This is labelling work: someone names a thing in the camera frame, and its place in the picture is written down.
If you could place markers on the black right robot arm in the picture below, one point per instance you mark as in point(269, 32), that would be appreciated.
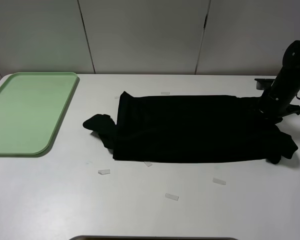
point(278, 93)

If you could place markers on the green plastic tray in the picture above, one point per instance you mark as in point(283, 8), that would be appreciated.
point(32, 107)

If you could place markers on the clear tape piece front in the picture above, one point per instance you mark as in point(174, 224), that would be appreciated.
point(172, 197)

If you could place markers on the black short sleeve shirt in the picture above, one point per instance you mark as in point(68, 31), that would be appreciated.
point(190, 129)

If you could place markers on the clear tape piece middle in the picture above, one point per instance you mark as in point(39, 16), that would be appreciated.
point(148, 164)

